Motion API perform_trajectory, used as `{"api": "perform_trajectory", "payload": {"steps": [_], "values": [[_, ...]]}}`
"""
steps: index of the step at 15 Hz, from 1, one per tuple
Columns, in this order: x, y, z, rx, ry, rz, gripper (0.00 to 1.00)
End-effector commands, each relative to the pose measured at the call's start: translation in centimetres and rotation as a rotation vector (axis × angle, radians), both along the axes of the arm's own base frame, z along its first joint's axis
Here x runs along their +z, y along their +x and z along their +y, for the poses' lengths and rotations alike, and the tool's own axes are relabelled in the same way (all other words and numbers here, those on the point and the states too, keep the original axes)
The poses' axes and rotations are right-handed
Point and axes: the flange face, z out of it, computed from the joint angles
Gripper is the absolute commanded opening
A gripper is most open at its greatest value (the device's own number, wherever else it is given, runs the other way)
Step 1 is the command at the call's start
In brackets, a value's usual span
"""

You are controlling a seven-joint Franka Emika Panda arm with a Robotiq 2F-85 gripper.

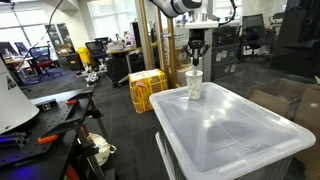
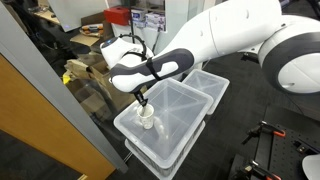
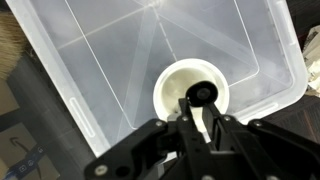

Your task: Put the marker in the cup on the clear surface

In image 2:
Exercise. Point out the flattened brown cardboard box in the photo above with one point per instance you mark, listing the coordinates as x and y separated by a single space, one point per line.
83 96

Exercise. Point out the open brown cardboard box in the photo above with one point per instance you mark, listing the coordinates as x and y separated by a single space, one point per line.
116 96

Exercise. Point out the white patterned paper cup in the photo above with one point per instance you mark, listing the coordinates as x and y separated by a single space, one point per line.
146 121

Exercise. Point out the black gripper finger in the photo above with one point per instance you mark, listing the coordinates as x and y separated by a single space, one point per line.
140 99

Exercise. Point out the small black labelled box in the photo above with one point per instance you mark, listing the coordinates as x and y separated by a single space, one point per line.
302 146

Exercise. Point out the clear plastic storage bin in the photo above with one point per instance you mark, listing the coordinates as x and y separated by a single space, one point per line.
180 116

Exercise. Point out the white and blue carton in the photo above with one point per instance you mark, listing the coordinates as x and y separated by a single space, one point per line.
138 18
156 21

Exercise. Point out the black perforated table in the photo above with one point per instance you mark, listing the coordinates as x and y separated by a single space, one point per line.
286 160

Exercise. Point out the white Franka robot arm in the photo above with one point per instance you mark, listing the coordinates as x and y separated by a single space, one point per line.
233 30

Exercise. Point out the grey partition post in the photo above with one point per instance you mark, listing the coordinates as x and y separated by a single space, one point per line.
56 90

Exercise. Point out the white board panel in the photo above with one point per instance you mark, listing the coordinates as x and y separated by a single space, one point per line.
76 13

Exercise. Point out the thin black pole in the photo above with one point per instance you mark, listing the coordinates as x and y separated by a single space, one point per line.
132 20

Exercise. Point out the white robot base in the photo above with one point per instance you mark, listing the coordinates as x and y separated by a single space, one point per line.
312 168

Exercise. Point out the orange wooden door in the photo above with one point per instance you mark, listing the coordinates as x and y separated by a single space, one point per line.
40 133

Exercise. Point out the small yellow object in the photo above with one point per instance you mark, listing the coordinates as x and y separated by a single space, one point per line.
66 78

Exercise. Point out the red box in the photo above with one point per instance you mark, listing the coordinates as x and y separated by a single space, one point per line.
116 16

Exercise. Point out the black and white marker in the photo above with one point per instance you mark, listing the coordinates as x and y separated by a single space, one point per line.
143 111

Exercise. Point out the clear plastic bin rear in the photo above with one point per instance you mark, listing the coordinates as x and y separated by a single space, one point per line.
210 86

